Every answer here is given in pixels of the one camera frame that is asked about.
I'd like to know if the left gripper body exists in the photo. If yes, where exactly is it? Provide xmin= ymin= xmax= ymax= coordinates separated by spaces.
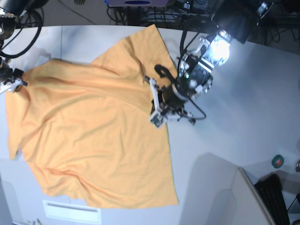
xmin=173 ymin=55 xmax=214 ymax=103

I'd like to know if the black keyboard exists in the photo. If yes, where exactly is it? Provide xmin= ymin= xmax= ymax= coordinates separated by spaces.
xmin=255 ymin=173 xmax=290 ymax=225

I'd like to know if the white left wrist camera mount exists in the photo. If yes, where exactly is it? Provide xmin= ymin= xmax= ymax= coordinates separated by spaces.
xmin=144 ymin=76 xmax=167 ymax=129

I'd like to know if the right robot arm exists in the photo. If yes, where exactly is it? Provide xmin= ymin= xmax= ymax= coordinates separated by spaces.
xmin=0 ymin=0 xmax=47 ymax=94

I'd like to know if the green tape roll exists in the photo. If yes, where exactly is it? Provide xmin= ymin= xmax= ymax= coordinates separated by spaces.
xmin=271 ymin=155 xmax=284 ymax=169

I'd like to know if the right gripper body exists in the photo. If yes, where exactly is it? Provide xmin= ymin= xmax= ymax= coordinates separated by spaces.
xmin=0 ymin=67 xmax=23 ymax=91

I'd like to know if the orange t-shirt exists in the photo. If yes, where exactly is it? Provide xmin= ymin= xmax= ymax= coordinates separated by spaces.
xmin=5 ymin=25 xmax=178 ymax=209

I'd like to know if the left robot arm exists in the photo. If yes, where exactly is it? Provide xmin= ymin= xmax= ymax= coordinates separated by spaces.
xmin=149 ymin=0 xmax=300 ymax=107

